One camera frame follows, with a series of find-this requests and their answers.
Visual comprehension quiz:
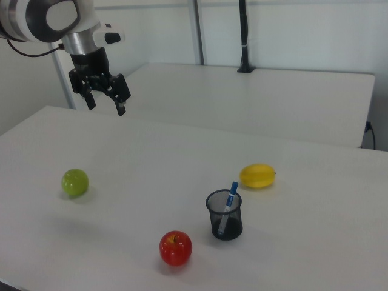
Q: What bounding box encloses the black wall plug with cable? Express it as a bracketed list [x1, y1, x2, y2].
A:
[364, 120, 378, 150]

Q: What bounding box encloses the green apple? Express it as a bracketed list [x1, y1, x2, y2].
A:
[61, 168, 90, 196]

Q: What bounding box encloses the white side table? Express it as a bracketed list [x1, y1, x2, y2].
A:
[93, 62, 376, 150]

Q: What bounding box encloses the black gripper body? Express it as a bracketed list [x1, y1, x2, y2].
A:
[69, 47, 115, 93]

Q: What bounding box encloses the blue white marker pen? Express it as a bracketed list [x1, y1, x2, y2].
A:
[216, 181, 239, 237]

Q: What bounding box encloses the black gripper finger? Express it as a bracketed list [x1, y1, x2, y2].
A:
[109, 73, 132, 117]
[68, 69, 97, 111]

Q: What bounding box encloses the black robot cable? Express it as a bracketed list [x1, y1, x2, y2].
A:
[0, 35, 66, 58]

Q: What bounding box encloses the grey metal partition post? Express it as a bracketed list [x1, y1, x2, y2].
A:
[187, 0, 210, 66]
[50, 41, 77, 110]

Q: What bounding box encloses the red apple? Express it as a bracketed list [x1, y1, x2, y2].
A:
[158, 230, 193, 267]

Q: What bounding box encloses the yellow starfruit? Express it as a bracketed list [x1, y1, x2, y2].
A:
[239, 163, 278, 190]

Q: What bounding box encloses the black pole with base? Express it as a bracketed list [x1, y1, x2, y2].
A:
[236, 0, 256, 74]

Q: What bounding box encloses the black mesh pen cup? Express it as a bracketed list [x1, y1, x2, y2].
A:
[206, 189, 244, 241]

